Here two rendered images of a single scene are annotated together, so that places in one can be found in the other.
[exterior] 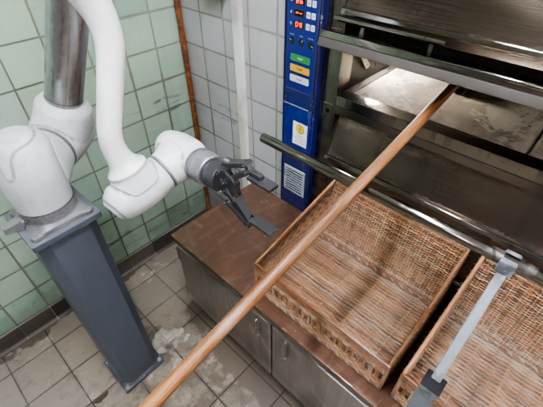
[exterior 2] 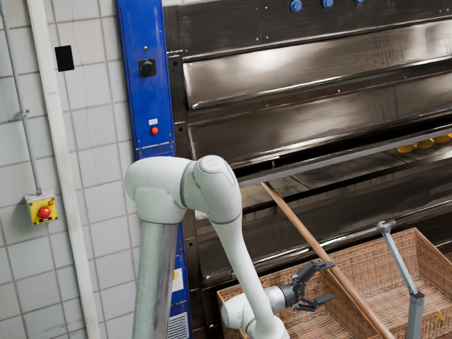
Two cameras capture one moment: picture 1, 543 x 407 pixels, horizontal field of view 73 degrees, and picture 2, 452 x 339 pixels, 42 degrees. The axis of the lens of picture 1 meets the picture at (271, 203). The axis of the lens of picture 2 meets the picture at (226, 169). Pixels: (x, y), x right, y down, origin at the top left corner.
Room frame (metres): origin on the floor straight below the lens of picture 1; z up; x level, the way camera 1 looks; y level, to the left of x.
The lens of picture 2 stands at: (0.27, 1.74, 2.41)
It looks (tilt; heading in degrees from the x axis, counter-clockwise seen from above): 24 degrees down; 292
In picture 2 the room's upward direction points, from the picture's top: 3 degrees counter-clockwise
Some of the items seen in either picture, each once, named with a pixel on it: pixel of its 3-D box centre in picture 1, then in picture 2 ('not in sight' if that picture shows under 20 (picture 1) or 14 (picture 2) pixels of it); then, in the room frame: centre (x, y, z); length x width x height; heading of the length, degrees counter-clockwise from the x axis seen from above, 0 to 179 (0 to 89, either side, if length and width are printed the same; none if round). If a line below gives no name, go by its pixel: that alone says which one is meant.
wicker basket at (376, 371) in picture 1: (354, 269); (296, 325); (0.81, -0.30, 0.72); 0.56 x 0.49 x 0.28; 46
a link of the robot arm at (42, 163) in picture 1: (30, 166); not in sight; (0.82, 0.66, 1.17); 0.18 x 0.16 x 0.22; 179
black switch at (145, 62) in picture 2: not in sight; (148, 62); (1.30, -0.09, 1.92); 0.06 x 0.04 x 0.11; 47
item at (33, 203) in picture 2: not in sight; (42, 207); (1.61, 0.23, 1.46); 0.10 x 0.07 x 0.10; 47
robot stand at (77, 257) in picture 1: (103, 304); not in sight; (0.81, 0.67, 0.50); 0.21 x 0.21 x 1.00; 48
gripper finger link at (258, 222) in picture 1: (263, 225); (324, 298); (0.63, 0.02, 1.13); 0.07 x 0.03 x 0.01; 47
